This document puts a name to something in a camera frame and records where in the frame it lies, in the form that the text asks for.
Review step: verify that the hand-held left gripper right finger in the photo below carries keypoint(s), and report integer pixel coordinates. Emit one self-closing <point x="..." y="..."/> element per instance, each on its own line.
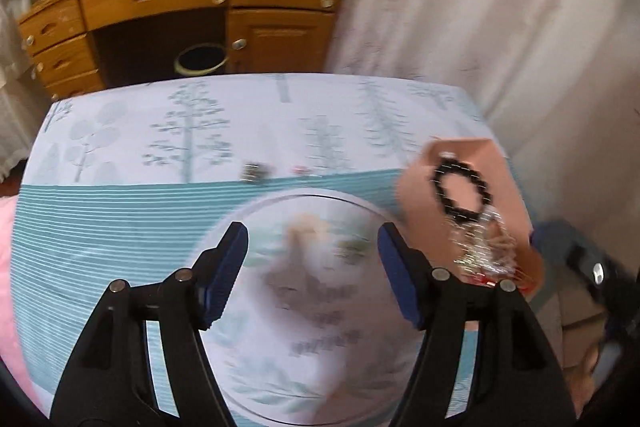
<point x="400" y="277"/>

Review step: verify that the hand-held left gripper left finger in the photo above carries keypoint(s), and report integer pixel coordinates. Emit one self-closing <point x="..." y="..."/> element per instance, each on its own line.
<point x="227" y="277"/>

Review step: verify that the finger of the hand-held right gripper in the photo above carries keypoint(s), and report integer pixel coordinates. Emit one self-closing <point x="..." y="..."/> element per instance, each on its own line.
<point x="575" y="252"/>

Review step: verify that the pink plastic box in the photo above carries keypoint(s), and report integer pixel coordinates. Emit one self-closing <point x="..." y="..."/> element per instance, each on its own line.
<point x="420" y="187"/>

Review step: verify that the green flower brooch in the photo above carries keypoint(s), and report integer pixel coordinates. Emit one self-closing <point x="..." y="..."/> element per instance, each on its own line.
<point x="350" y="251"/>

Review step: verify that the small dark earring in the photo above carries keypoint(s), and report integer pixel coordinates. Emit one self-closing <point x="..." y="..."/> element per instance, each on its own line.
<point x="254" y="172"/>

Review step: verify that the tree print tablecloth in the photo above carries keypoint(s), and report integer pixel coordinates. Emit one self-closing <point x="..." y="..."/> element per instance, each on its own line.
<point x="125" y="217"/>

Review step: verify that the black trash bin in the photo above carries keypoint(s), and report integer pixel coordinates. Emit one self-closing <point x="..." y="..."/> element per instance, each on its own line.
<point x="200" y="68"/>

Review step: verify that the pink fleece blanket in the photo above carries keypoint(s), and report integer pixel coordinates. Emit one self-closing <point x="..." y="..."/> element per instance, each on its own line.
<point x="7" y="282"/>

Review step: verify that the wooden desk with drawers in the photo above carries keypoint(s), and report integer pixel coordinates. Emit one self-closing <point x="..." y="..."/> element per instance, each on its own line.
<point x="280" y="32"/>

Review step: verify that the white leaf print curtain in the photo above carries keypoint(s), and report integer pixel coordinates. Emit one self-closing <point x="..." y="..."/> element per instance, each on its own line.
<point x="475" y="7"/>

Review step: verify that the white lace bed cover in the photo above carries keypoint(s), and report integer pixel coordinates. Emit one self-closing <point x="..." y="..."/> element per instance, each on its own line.
<point x="15" y="107"/>

